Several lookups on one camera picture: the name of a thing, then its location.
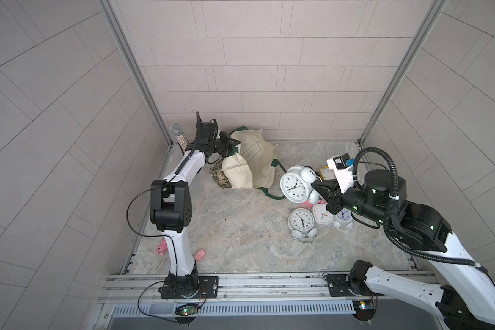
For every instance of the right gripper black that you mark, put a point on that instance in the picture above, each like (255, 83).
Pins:
(332, 196)

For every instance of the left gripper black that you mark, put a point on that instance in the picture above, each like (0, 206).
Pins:
(227, 146)

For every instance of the pink alarm clock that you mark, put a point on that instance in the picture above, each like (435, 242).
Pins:
(308, 204)

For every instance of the white square alarm clock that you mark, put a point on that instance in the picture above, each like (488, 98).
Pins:
(321, 215)

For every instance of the small white alarm clock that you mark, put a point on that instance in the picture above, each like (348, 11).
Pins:
(343, 221)

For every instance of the white twin-bell alarm clock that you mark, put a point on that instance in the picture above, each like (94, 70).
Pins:
(296, 183)

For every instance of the beige canvas tote bag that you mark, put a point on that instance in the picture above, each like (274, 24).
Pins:
(251, 164)

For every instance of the yellow square alarm clock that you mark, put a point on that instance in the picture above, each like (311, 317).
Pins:
(326, 173)

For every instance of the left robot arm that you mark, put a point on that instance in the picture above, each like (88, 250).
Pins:
(171, 212)

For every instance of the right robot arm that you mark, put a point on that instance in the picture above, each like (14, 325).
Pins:
(466, 301)

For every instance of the right controller board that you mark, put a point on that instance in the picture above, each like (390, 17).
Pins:
(365, 310)

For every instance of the controller board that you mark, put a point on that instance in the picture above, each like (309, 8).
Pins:
(187, 310)
(365, 310)

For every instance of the left controller board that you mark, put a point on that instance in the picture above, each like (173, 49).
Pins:
(187, 310)

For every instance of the left metal corner profile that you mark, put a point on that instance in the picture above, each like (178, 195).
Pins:
(115, 27)

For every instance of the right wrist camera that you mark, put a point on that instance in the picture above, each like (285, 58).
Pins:
(342, 165)

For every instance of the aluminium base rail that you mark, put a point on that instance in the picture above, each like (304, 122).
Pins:
(302, 300)

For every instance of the metal corner wall profile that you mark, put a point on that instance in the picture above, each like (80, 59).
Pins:
(416, 44)

